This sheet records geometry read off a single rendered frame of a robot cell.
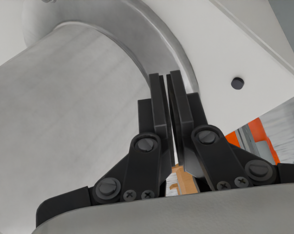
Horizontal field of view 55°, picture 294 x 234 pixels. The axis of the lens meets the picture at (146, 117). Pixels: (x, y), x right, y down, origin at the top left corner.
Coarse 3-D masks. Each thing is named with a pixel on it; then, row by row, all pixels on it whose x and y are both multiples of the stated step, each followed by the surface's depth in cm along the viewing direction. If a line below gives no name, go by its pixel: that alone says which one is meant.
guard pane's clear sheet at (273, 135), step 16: (272, 112) 93; (288, 112) 87; (256, 128) 99; (272, 128) 93; (288, 128) 88; (256, 144) 100; (272, 144) 94; (288, 144) 88; (272, 160) 94; (288, 160) 89
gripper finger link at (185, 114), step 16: (176, 80) 13; (176, 96) 12; (192, 96) 13; (176, 112) 12; (192, 112) 13; (176, 128) 11; (192, 128) 11; (176, 144) 13; (192, 160) 11; (240, 160) 10; (256, 160) 10; (256, 176) 10; (272, 176) 10
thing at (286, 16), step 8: (272, 0) 89; (280, 0) 86; (288, 0) 83; (272, 8) 89; (280, 8) 86; (288, 8) 84; (280, 16) 86; (288, 16) 84; (280, 24) 87; (288, 24) 84; (288, 32) 84; (288, 40) 84
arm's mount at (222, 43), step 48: (0, 0) 27; (144, 0) 19; (192, 0) 17; (240, 0) 18; (0, 48) 34; (192, 48) 19; (240, 48) 17; (288, 48) 18; (240, 96) 20; (288, 96) 18
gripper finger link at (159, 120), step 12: (156, 84) 13; (156, 96) 12; (144, 108) 13; (156, 108) 12; (168, 108) 12; (144, 120) 13; (156, 120) 11; (168, 120) 11; (156, 132) 11; (168, 132) 12; (168, 144) 11; (168, 156) 11; (120, 168) 11; (168, 168) 12; (108, 180) 10; (120, 180) 10; (96, 192) 10; (108, 192) 10; (120, 192) 10
